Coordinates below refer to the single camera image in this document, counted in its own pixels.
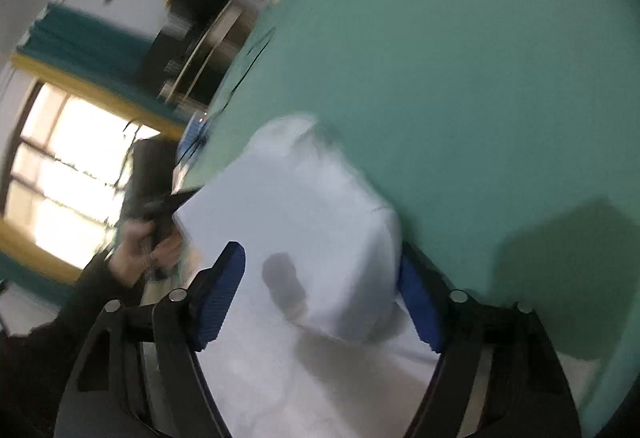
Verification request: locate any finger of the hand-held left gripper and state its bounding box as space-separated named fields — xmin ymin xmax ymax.
xmin=160 ymin=187 xmax=203 ymax=219

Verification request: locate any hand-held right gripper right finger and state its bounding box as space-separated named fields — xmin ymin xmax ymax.
xmin=397 ymin=243 xmax=583 ymax=438

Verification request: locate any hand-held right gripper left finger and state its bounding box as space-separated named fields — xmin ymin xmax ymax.
xmin=52 ymin=240 xmax=247 ymax=438

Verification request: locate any white garment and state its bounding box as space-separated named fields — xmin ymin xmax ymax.
xmin=140 ymin=114 xmax=608 ymax=438

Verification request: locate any person's left forearm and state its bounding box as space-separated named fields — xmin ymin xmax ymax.
xmin=30 ymin=250 xmax=151 ymax=369

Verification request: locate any person's left hand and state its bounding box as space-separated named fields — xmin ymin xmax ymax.
xmin=111 ymin=219 xmax=185 ymax=289

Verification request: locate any blue cloth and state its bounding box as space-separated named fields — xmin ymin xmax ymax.
xmin=176 ymin=115 xmax=213 ymax=163

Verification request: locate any black shelf unit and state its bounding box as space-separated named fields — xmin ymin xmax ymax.
xmin=137 ymin=0 xmax=258 ymax=106

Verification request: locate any teal curtain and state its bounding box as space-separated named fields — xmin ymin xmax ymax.
xmin=17 ymin=2 xmax=188 ymax=123

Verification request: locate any window with yellow frame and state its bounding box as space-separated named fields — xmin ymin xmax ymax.
xmin=0 ymin=52 xmax=183 ymax=286

